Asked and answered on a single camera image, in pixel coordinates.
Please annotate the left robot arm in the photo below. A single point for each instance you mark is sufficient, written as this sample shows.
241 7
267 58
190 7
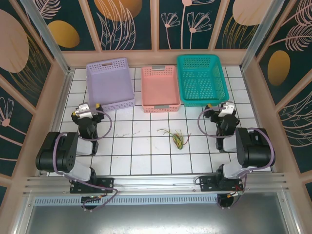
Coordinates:
56 151

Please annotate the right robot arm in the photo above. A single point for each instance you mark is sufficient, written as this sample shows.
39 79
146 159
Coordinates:
256 151

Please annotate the purple plastic basket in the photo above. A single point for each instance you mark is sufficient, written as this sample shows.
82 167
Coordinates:
109 85

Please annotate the teal plastic basket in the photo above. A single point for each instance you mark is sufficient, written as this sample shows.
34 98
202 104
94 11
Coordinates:
202 83

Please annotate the pink plastic basket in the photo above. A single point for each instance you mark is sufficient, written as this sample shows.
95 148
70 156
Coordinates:
159 90

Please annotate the black controller board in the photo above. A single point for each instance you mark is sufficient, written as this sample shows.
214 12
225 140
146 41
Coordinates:
228 202
89 203

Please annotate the grey metal panel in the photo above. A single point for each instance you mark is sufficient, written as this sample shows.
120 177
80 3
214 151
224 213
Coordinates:
156 219

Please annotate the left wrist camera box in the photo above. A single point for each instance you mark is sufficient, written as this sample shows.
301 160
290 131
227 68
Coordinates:
84 109

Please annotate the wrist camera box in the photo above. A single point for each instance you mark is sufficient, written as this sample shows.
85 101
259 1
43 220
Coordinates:
84 109
226 108

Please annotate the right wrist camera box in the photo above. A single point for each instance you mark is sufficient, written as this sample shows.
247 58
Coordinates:
226 108

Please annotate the aluminium side rail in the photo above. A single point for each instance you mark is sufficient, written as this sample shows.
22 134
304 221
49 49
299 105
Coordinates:
59 109

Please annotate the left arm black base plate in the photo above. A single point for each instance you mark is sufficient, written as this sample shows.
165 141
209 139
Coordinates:
106 185

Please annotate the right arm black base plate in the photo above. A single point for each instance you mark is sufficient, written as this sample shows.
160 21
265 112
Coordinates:
207 185

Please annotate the aluminium frame post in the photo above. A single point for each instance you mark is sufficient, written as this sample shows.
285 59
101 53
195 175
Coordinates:
263 34
50 39

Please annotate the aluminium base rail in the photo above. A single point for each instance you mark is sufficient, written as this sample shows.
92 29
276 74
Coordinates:
156 181

